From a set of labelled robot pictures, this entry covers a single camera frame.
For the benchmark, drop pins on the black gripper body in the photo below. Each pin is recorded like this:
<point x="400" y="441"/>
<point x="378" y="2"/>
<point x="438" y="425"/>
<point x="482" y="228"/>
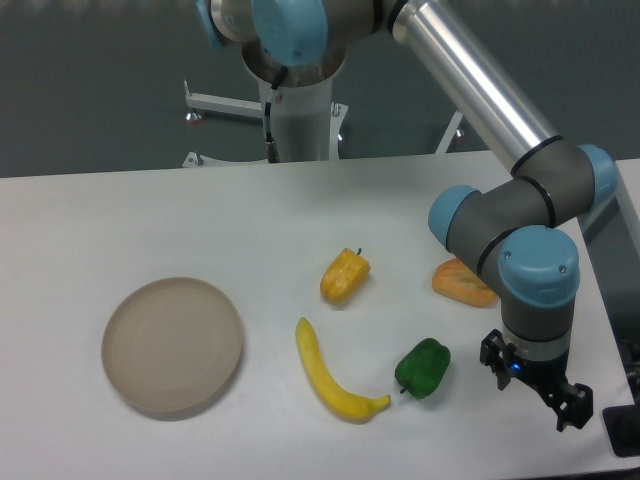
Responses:
<point x="539" y="364"/>

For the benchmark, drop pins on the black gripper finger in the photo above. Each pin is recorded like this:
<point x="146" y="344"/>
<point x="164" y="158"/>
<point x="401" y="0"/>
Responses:
<point x="571" y="403"/>
<point x="499" y="356"/>

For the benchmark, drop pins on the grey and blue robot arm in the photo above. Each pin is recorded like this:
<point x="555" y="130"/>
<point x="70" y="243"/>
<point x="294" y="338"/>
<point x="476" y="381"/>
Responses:
<point x="510" y="236"/>

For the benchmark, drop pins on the green bell pepper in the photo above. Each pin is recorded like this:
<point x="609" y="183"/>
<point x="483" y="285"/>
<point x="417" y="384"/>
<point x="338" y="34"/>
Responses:
<point x="421" y="371"/>

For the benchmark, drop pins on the yellow bell pepper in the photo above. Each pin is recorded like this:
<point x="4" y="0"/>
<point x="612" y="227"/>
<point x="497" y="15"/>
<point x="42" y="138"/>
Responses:
<point x="344" y="276"/>

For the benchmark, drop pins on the black device at table edge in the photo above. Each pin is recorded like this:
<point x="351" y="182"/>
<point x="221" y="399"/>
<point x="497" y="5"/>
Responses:
<point x="622" y="422"/>

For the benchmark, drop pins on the orange bread slice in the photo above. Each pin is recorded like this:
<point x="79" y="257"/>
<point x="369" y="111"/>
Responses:
<point x="454" y="280"/>

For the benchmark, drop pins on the yellow banana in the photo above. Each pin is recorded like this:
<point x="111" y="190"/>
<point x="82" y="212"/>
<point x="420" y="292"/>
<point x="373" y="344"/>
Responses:
<point x="344" y="404"/>

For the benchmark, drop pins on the beige round plate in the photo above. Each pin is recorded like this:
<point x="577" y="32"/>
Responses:
<point x="171" y="348"/>

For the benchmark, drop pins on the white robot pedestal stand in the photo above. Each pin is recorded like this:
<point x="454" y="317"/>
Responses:
<point x="374" y="100"/>

